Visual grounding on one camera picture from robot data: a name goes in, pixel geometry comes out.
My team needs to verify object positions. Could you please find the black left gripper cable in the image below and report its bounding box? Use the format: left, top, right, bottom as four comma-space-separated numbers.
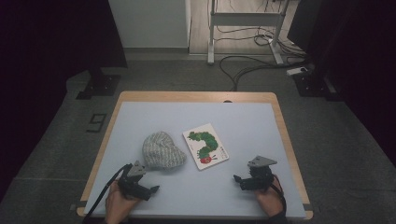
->
82, 162, 134, 224

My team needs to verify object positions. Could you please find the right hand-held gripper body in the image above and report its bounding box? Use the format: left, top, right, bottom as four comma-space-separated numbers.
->
246, 155, 278, 191

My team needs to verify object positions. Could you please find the person's left hand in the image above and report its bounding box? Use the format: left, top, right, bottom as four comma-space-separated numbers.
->
105, 181, 141, 223

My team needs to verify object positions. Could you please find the black floor cable loop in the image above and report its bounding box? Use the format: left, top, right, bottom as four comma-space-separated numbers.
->
219, 55, 309, 92

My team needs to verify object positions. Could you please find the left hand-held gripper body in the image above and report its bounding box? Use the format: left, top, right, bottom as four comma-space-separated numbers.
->
117, 160, 152, 201

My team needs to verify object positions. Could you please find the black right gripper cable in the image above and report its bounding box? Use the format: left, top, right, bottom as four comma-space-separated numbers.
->
269, 174, 288, 216

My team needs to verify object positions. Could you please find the white power strip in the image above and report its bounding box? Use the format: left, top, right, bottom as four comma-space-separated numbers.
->
286, 65, 309, 77

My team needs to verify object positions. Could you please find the tangle of black cables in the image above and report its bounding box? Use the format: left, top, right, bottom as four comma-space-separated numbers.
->
214, 26, 307, 59

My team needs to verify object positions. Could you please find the caterpillar picture board book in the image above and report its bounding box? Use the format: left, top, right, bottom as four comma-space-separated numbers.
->
182, 122, 230, 172

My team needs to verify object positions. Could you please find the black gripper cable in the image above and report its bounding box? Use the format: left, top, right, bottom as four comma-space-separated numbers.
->
82, 162, 134, 224
269, 174, 288, 216

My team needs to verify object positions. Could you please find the black stand base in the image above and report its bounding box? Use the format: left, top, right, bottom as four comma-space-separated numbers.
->
76, 66, 121, 101
292, 73, 342, 102

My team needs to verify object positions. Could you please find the wooden table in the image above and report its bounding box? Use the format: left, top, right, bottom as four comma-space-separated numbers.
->
77, 91, 314, 221

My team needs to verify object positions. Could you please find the white cabinet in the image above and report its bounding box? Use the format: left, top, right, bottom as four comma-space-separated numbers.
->
107, 0, 191, 49

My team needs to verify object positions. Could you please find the white metal stand frame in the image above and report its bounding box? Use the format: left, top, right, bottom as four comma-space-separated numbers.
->
207, 0, 290, 65

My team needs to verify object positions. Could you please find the person's right hand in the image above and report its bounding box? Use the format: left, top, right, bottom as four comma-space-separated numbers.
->
255, 183, 286, 217

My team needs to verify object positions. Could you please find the grey fluffy cloth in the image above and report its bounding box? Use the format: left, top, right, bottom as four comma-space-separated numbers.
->
142, 131, 188, 171

